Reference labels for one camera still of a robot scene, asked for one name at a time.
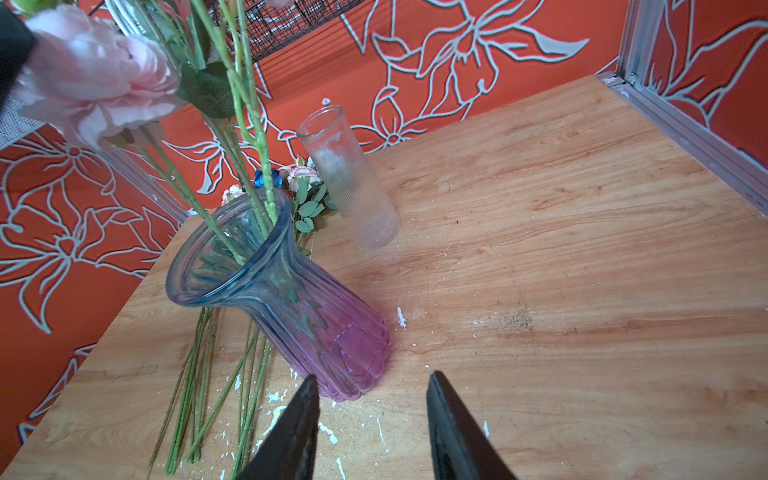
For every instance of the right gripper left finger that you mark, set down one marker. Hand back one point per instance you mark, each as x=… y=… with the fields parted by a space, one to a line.
x=289 y=450

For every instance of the clear glass cylinder vase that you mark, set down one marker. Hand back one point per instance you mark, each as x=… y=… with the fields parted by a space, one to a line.
x=368 y=211

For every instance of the pink peony flower stem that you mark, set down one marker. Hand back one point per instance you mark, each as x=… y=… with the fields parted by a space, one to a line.
x=98 y=87

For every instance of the black wire wall basket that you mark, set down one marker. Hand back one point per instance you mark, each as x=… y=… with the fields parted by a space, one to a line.
x=270 y=29

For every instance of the bunch of artificial flowers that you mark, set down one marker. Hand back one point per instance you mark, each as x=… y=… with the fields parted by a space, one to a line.
x=190 y=413

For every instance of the purple glass fluted vase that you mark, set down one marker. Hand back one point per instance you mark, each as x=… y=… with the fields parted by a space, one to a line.
x=317 y=324

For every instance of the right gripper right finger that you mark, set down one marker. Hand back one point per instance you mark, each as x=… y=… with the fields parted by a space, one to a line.
x=459 y=448

